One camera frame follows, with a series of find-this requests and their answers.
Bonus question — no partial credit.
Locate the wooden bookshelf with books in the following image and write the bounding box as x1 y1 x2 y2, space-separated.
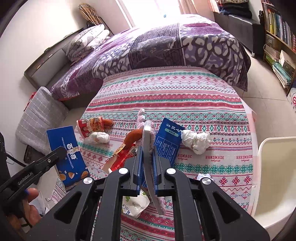
261 1 295 94

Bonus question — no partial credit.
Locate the white patterned paper bag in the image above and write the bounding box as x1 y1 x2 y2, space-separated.
121 190 150 218

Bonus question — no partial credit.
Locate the stack of books on floor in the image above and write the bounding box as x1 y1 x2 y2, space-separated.
272 62 292 88

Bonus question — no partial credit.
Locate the left hand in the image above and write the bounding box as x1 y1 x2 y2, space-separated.
6 188 42 230

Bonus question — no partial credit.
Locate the lower Ganten water carton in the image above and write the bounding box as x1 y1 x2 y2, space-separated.
287 87 296 113

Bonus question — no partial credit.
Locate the red sausage wrapper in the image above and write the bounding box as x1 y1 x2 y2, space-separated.
102 128 143 174

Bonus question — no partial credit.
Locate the white plastic trash bin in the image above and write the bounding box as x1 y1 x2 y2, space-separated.
254 137 295 238

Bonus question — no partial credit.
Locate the blue paper medicine box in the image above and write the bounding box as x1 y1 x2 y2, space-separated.
154 118 185 166

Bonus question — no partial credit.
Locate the blue snack box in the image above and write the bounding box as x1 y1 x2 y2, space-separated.
47 126 90 190

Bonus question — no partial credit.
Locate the red noodle packet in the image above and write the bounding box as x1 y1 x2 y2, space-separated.
76 116 104 138

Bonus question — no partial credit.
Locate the small crumpled white tissue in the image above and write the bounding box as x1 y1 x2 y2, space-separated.
84 132 110 144

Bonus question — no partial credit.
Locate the black storage bench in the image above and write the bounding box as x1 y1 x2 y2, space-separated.
214 12 265 57

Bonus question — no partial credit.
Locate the folded clothes pile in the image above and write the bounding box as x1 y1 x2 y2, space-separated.
217 1 252 19

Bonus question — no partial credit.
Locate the plaid folding chair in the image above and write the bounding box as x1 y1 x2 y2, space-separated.
78 3 114 36

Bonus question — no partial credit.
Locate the small white paper scrap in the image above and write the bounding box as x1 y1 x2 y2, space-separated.
196 173 214 181

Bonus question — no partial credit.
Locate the pink white striped wrapper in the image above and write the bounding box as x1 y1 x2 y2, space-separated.
136 108 166 215

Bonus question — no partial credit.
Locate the large white paper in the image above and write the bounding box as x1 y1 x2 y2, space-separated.
181 130 212 155

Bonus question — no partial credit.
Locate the folded floral duvet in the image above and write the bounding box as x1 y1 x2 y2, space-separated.
66 24 110 63

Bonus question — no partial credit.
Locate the purple patterned bed quilt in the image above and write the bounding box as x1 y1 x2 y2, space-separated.
50 15 251 101

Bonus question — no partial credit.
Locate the dark bed headboard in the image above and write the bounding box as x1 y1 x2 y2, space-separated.
24 28 84 90

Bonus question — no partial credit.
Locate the striped patterned table cloth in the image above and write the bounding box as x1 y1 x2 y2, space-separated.
49 66 260 241

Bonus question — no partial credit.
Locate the grey checked cushion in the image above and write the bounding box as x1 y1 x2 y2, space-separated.
16 87 69 155

